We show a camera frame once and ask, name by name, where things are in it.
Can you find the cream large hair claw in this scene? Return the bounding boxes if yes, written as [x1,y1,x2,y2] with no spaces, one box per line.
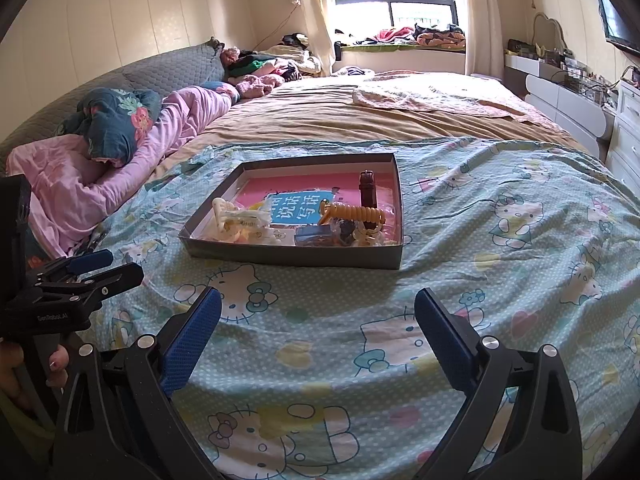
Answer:
[207,197,271,243]

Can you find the white long low cabinet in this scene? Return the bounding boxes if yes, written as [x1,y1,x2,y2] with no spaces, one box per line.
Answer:
[503,53,614,162]

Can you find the tan blanket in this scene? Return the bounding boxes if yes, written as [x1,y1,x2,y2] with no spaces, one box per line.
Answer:
[150,77,584,181]

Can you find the pink floral thin blanket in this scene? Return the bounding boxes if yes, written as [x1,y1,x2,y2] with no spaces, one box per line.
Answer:
[352,70,562,132]

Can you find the hello kitty teal bedsheet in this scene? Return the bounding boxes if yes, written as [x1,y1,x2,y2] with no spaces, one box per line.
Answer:
[86,138,639,479]

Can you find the white drawer cabinet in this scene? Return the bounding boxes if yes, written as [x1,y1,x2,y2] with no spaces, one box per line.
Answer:
[605,80,640,195]

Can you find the cream window curtain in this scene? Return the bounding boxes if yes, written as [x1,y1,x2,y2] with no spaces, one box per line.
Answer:
[454,0,503,79]

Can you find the pink quilt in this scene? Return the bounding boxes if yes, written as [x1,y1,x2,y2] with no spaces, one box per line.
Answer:
[6,81,240,264]

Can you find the clothes on window sill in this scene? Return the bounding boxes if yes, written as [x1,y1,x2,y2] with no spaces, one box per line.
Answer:
[334,24,466,53]

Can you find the pink children's book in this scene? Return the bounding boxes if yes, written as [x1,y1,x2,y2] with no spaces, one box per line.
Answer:
[234,171,399,241]

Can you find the person's left hand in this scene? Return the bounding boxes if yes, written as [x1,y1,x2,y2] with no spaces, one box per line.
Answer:
[1,340,70,400]

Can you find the grey quilted headboard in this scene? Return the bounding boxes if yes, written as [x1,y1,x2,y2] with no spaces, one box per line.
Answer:
[1,37,224,177]

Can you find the dark floral pillow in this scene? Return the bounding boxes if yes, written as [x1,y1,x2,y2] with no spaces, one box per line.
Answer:
[55,87,162,167]

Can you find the black flat television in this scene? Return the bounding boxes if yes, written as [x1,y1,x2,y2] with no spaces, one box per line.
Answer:
[597,0,639,58]

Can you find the pile of clothes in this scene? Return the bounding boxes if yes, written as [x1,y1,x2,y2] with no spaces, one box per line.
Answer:
[220,32,323,100]

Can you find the dark cardboard box tray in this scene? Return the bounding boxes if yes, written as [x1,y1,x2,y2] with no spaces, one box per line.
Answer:
[179,153,404,270]

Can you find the dark beads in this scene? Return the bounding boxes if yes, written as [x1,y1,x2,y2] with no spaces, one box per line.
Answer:
[330,219,356,247]

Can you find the brown leather wrist watch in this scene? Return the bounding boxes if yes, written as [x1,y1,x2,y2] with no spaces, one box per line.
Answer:
[359,170,378,208]

